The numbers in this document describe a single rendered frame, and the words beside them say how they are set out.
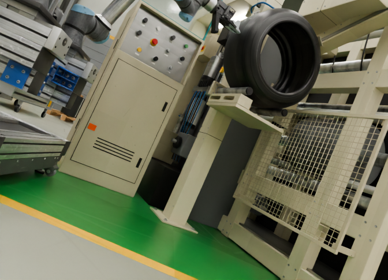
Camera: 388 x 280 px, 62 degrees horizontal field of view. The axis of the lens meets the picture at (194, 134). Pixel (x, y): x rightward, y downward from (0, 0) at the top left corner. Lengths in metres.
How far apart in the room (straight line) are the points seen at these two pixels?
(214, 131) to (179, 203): 0.52
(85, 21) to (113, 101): 0.59
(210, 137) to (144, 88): 0.59
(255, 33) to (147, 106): 0.92
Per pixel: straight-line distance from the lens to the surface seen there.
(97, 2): 12.27
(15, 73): 1.41
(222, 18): 1.86
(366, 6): 2.21
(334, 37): 2.33
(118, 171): 2.32
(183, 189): 2.11
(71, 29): 1.90
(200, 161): 2.12
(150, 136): 2.33
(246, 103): 1.80
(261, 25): 1.87
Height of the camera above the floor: 0.43
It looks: 4 degrees up
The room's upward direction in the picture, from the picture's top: 24 degrees clockwise
